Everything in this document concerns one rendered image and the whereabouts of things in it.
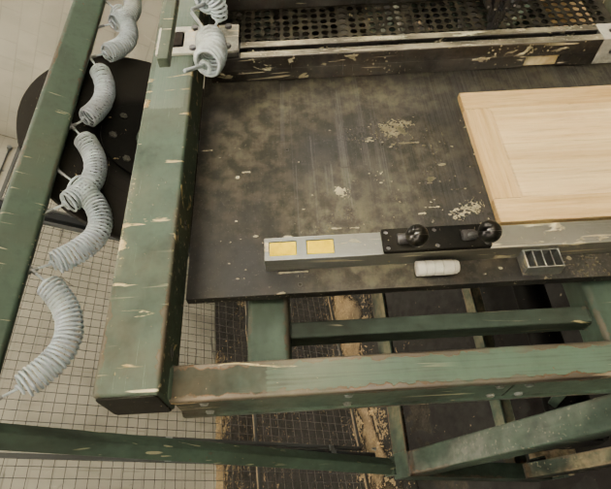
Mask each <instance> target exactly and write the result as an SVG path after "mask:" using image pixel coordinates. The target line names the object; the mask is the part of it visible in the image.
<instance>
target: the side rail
mask: <svg viewBox="0 0 611 489"><path fill-rule="evenodd" d="M173 368H174V375H173V377H174V378H173V387H172V397H171V400H169V402H170V404H171V405H176V406H177V407H178V408H179V409H180V410H181V411H182V416H183V417H184V418H199V417H215V416H232V415H248V414H265V413H282V412H298V411H315V410H331V409H348V408H380V407H396V406H413V405H429V404H446V403H462V402H479V401H495V400H512V399H528V398H545V397H561V396H578V395H594V394H611V341H602V342H569V343H552V344H536V345H518V346H502V347H485V348H468V349H451V350H435V351H417V352H401V353H384V354H367V355H350V356H334V357H316V358H300V359H283V360H266V361H249V362H233V363H215V364H199V365H182V366H173Z"/></svg>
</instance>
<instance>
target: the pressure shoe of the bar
mask: <svg viewBox="0 0 611 489"><path fill-rule="evenodd" d="M557 58H558V55H539V56H527V57H526V59H525V62H524V64H523V65H524V66H526V65H544V64H555V62H556V60H557Z"/></svg>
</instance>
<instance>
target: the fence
mask: <svg viewBox="0 0 611 489"><path fill-rule="evenodd" d="M501 229H502V234H501V237H500V238H499V240H497V241H496V242H494V243H492V244H493V245H492V247H491V248H478V249H461V250H443V251H426V252H408V253H391V254H384V252H383V246H382V241H381V235H380V232H378V233H361V234H342V235H325V236H307V237H290V238H272V239H264V260H265V266H266V271H267V272H269V271H287V270H304V269H322V268H339V267H357V266H374V265H392V264H409V263H415V261H422V260H424V261H425V260H439V259H440V260H441V259H456V260H458V261H462V260H478V259H496V258H513V257H517V256H518V255H519V254H520V252H521V251H522V250H527V249H544V248H559V251H560V253H561V255H566V254H583V253H601V252H611V219H607V220H589V221H571V222H554V223H536V224H519V225H501ZM320 240H333V241H334V252H335V253H319V254H307V250H306V241H320ZM285 242H296V247H297V255H284V256H270V243H285Z"/></svg>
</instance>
